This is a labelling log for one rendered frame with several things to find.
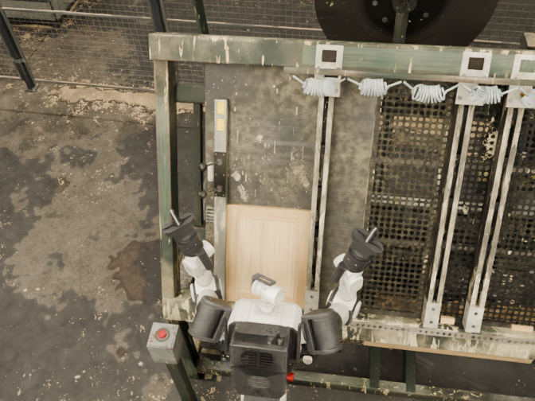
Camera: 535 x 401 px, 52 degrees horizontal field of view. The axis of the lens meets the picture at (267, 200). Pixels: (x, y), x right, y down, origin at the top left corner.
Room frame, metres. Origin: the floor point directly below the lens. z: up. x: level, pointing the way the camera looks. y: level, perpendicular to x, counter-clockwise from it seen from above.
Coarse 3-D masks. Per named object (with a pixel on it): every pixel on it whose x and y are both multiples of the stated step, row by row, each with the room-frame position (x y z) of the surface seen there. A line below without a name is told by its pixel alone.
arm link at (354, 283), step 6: (354, 276) 1.06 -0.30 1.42; (360, 276) 1.06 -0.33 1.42; (342, 282) 1.10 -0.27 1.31; (348, 282) 1.04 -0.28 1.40; (354, 282) 1.04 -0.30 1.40; (360, 282) 1.05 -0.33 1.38; (342, 288) 1.08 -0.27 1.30; (348, 288) 1.04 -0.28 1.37; (354, 288) 1.05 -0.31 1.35; (360, 288) 1.06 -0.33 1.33
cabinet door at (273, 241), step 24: (240, 216) 1.49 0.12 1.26; (264, 216) 1.47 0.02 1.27; (288, 216) 1.46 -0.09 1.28; (240, 240) 1.43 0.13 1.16; (264, 240) 1.42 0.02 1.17; (288, 240) 1.40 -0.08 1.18; (240, 264) 1.37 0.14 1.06; (264, 264) 1.36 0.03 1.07; (288, 264) 1.34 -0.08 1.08; (240, 288) 1.31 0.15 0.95; (288, 288) 1.28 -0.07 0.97
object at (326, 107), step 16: (320, 48) 1.73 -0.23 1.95; (336, 48) 1.72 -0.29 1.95; (320, 64) 1.70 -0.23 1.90; (336, 64) 1.69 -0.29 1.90; (336, 80) 1.66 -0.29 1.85; (320, 96) 1.66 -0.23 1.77; (336, 96) 1.63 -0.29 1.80; (320, 112) 1.63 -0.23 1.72; (320, 128) 1.60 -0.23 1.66; (320, 144) 1.57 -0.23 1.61; (320, 160) 1.56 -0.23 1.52; (320, 176) 1.52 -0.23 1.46; (320, 192) 1.47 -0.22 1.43; (320, 208) 1.43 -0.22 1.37; (320, 224) 1.39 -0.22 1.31; (320, 240) 1.35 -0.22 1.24; (320, 256) 1.31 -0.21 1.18; (320, 272) 1.29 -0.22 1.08; (304, 304) 1.20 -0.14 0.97
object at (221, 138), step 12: (216, 108) 1.73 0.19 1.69; (216, 120) 1.70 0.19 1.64; (216, 132) 1.68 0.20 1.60; (216, 144) 1.65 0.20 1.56; (216, 204) 1.52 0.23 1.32; (216, 216) 1.49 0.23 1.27; (216, 228) 1.46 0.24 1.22; (216, 240) 1.43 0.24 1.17; (216, 252) 1.40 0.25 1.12; (216, 264) 1.37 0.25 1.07
